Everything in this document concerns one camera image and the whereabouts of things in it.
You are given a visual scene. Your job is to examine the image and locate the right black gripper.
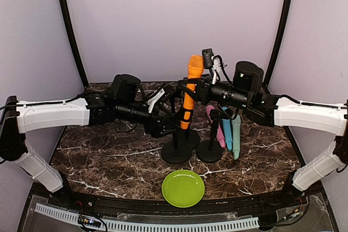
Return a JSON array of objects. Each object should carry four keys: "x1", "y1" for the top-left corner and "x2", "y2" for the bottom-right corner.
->
[{"x1": 178, "y1": 73, "x2": 251, "y2": 110}]

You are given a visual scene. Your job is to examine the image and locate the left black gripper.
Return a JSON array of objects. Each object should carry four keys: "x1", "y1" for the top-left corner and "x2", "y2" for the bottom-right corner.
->
[{"x1": 116, "y1": 100, "x2": 181, "y2": 138}]

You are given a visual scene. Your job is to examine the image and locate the orange toy microphone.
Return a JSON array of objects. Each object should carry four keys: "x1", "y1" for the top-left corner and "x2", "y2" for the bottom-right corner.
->
[{"x1": 179, "y1": 54, "x2": 204, "y2": 131}]

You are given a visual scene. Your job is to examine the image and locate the black stand of pink microphone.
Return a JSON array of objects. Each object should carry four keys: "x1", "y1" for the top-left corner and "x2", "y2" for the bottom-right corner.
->
[{"x1": 181, "y1": 126, "x2": 200, "y2": 149}]

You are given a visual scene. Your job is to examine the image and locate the black stand of orange microphone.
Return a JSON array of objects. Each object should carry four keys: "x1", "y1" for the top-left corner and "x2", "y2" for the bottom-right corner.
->
[{"x1": 161, "y1": 104, "x2": 191, "y2": 164}]

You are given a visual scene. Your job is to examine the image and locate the blue toy microphone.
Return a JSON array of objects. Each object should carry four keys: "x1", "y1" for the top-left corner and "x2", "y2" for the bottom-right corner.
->
[{"x1": 222, "y1": 116, "x2": 234, "y2": 152}]

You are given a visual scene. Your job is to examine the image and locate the black stand of blue microphone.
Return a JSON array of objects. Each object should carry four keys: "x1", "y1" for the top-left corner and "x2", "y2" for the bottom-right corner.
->
[{"x1": 196, "y1": 109, "x2": 231, "y2": 164}]

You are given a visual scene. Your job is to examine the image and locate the pink toy microphone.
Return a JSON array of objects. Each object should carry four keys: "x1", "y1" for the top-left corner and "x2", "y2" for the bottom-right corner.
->
[{"x1": 206, "y1": 105, "x2": 226, "y2": 148}]

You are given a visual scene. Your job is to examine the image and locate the teal toy microphone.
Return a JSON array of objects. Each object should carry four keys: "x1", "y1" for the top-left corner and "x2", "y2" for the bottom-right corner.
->
[{"x1": 232, "y1": 115, "x2": 241, "y2": 160}]

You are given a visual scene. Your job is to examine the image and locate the black stand of teal microphone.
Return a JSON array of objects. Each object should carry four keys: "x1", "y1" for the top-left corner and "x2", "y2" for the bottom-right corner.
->
[{"x1": 169, "y1": 87, "x2": 182, "y2": 114}]

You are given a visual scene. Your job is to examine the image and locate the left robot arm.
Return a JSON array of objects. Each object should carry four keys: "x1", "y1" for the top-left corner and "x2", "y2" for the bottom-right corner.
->
[{"x1": 1, "y1": 74, "x2": 175, "y2": 208}]

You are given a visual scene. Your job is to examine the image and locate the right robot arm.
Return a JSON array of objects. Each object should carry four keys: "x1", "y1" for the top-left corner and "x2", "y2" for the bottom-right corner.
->
[{"x1": 178, "y1": 61, "x2": 347, "y2": 207}]

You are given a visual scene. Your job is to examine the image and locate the green plate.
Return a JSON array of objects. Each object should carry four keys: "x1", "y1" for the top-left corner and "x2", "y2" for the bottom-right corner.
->
[{"x1": 161, "y1": 170, "x2": 205, "y2": 208}]

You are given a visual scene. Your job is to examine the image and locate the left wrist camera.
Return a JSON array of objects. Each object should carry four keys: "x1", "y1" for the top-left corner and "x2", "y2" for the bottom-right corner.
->
[{"x1": 146, "y1": 84, "x2": 175, "y2": 114}]

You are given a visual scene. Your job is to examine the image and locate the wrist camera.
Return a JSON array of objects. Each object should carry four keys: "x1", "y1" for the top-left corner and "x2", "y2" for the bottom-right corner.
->
[
  {"x1": 146, "y1": 84, "x2": 175, "y2": 114},
  {"x1": 202, "y1": 48, "x2": 229, "y2": 84}
]

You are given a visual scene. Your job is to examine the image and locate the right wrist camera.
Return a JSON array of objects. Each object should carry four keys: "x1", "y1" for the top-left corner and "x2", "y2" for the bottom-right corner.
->
[{"x1": 202, "y1": 48, "x2": 229, "y2": 84}]

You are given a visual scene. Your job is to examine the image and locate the black front rail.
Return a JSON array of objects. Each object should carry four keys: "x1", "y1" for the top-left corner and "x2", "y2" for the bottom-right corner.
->
[{"x1": 49, "y1": 191, "x2": 307, "y2": 216}]

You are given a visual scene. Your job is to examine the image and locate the white slotted cable duct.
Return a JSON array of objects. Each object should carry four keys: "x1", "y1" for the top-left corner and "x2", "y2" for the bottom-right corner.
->
[{"x1": 34, "y1": 203, "x2": 259, "y2": 231}]

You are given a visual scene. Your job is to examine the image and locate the right black frame post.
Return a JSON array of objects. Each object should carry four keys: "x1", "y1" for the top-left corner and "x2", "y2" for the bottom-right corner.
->
[{"x1": 263, "y1": 0, "x2": 291, "y2": 87}]

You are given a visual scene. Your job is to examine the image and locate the black frame post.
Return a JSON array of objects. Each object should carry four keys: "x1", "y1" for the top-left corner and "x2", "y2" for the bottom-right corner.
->
[
  {"x1": 59, "y1": 0, "x2": 89, "y2": 88},
  {"x1": 263, "y1": 0, "x2": 291, "y2": 87}
]

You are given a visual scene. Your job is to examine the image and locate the left black frame post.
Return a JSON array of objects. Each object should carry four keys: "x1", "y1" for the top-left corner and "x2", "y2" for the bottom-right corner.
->
[{"x1": 59, "y1": 0, "x2": 89, "y2": 88}]

